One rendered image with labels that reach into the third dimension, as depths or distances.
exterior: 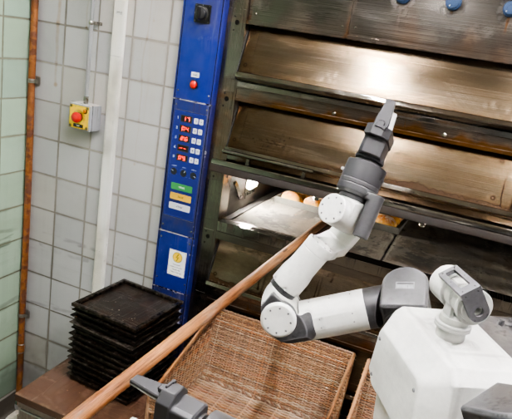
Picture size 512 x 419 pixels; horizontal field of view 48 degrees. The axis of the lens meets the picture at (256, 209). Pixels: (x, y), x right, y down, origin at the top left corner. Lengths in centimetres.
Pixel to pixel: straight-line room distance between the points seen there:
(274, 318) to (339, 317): 14
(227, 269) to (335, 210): 105
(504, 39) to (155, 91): 119
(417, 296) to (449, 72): 88
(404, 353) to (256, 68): 122
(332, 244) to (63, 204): 150
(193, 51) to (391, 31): 68
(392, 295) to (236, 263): 104
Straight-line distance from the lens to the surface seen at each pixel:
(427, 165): 191
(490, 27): 190
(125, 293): 221
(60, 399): 217
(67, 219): 254
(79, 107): 232
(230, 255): 219
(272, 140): 201
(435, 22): 191
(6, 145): 251
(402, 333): 110
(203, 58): 207
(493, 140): 189
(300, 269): 125
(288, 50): 200
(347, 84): 191
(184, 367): 211
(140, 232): 234
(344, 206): 119
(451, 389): 99
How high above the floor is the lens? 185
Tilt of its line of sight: 17 degrees down
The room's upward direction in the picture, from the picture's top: 9 degrees clockwise
